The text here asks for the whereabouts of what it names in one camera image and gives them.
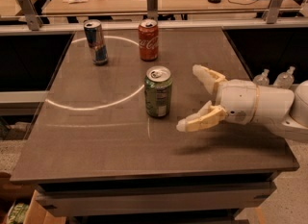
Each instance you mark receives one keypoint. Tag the blue silver energy drink can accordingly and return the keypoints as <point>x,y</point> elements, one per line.
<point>94,35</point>

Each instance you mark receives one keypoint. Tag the left metal rail bracket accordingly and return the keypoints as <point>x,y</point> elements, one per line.
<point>32,18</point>

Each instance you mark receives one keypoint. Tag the metal rail bracket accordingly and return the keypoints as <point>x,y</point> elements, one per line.
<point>270,15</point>
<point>152,9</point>
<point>32,18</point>

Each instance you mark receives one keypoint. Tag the green soda can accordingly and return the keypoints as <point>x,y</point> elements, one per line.
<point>157,90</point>

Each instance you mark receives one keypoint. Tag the middle metal rail bracket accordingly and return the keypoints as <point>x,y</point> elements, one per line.
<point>152,9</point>

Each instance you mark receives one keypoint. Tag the right metal rail bracket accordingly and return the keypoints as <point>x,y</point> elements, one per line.
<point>270,15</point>

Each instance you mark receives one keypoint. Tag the green snack bag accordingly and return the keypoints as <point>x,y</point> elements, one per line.
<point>17,213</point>

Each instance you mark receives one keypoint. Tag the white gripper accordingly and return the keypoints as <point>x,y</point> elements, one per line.
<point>238,101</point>

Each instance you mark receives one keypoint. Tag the orange coke can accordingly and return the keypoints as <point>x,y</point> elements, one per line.
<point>148,39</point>

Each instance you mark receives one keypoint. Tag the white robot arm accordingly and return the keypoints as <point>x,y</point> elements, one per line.
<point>283,111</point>

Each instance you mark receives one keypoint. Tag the clear plastic bottle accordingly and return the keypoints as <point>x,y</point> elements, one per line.
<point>262,79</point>
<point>285,79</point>

